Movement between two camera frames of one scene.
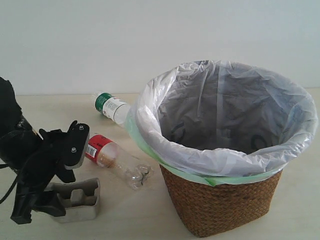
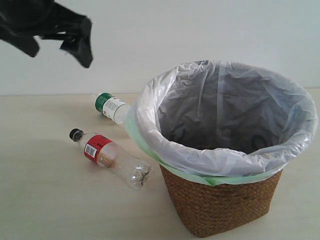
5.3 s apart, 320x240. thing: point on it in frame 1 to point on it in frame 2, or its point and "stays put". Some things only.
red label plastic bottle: (105, 152) stays put
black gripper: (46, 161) to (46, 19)
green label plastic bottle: (112, 107) stays put
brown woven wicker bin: (205, 210) stays put
